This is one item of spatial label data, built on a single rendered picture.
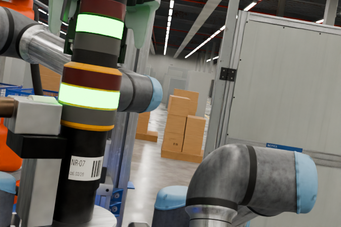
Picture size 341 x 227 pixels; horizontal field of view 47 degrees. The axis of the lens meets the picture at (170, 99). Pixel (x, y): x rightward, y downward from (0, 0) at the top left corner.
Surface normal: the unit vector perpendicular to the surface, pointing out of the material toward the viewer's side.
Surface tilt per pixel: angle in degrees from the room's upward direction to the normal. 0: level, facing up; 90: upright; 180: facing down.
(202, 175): 59
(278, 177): 74
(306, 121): 89
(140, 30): 94
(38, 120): 90
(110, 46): 90
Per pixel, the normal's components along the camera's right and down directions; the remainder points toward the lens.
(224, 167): -0.15, -0.51
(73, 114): -0.21, 0.02
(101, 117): 0.64, 0.14
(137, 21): -0.87, -0.04
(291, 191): 0.07, 0.18
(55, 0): 0.97, 0.24
